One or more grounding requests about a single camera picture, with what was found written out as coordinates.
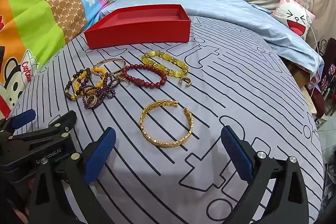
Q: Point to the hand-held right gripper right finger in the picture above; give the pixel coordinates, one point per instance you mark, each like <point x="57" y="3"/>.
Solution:
<point x="236" y="158"/>

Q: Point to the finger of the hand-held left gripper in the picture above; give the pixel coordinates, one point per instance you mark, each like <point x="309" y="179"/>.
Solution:
<point x="25" y="117"/>
<point x="60" y="125"/>

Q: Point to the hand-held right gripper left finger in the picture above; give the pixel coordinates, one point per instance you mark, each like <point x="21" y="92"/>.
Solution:
<point x="99" y="155"/>

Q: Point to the thin gold bangle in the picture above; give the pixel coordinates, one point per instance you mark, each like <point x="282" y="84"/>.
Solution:
<point x="110" y="60"/>

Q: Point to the red cardboard box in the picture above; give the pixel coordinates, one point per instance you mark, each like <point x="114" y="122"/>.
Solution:
<point x="136" y="35"/>

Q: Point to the garnet bead strand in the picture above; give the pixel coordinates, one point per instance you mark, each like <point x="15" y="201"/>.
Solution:
<point x="107" y="82"/>

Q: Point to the striped grey bed sheet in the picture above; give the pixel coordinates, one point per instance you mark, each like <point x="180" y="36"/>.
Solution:
<point x="236" y="82"/>

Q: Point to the cartoon monkey blanket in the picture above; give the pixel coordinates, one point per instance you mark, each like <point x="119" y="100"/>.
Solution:
<point x="26" y="16"/>

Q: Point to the brown wooden furniture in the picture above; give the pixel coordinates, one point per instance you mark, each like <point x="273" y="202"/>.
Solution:
<point x="299" y="74"/>

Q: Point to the dark metal chair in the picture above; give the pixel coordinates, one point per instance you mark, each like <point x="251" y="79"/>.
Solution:
<point x="328" y="64"/>

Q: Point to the light blue quilt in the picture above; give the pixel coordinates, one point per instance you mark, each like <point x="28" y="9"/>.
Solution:
<point x="236" y="11"/>

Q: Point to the cartoon rabbit pillow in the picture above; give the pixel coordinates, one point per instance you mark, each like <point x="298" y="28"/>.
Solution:
<point x="294" y="19"/>

